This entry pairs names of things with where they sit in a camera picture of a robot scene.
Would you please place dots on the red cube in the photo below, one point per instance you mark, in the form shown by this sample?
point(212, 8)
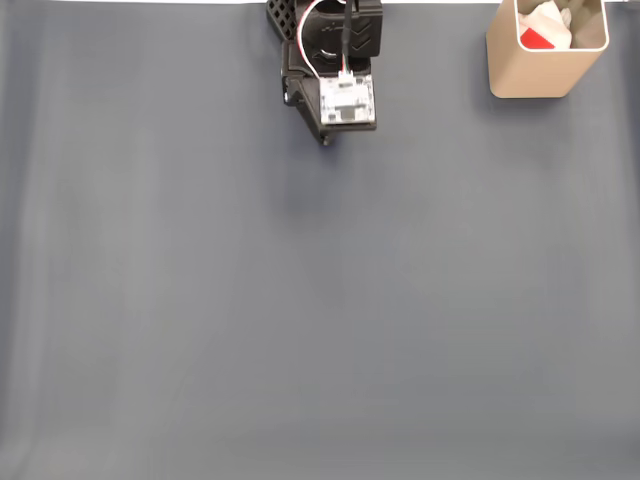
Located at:
point(535, 41)

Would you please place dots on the beige open box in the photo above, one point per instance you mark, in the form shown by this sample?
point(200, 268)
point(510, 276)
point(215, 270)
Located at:
point(535, 72)

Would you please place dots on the blue-grey table mat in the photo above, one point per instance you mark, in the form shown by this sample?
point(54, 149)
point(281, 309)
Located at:
point(200, 300)

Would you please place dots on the white crumpled paper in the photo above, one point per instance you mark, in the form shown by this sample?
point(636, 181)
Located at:
point(547, 17)

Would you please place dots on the camera circuit board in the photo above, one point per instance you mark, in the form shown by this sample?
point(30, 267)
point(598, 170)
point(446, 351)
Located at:
point(347, 100)

